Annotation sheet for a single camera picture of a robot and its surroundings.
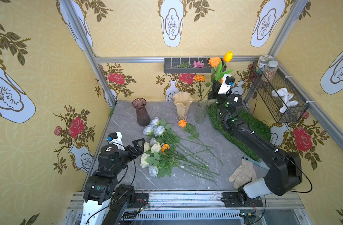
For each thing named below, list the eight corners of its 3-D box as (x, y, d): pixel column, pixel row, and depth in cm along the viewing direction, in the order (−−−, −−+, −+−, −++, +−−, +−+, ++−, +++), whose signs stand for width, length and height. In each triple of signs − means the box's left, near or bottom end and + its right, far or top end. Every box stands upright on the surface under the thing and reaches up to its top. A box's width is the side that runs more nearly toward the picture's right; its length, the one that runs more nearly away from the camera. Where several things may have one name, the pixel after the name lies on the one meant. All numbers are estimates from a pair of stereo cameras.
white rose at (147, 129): (141, 132, 101) (141, 131, 99) (149, 125, 105) (149, 123, 103) (146, 135, 99) (145, 134, 97) (153, 128, 103) (153, 126, 101)
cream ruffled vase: (176, 125, 108) (177, 105, 91) (173, 112, 116) (173, 92, 99) (190, 123, 109) (193, 103, 92) (186, 110, 117) (188, 90, 100)
